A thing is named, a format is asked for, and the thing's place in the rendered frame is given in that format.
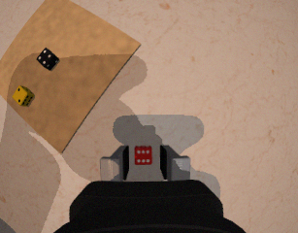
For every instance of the red die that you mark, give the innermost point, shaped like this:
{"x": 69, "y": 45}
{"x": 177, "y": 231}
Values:
{"x": 143, "y": 155}

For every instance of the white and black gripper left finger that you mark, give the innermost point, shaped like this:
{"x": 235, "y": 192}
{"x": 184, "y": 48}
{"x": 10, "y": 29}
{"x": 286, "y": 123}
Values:
{"x": 115, "y": 168}

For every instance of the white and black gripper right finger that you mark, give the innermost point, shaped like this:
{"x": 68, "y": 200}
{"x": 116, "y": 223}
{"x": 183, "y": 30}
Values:
{"x": 174, "y": 167}

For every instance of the orange square mat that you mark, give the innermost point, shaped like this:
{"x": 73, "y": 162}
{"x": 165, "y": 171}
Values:
{"x": 91, "y": 53}

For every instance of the yellow die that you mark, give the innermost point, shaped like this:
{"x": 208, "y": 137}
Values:
{"x": 23, "y": 96}

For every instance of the black die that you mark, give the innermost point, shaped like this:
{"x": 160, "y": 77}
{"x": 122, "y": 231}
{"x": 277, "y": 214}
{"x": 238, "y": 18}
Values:
{"x": 47, "y": 59}

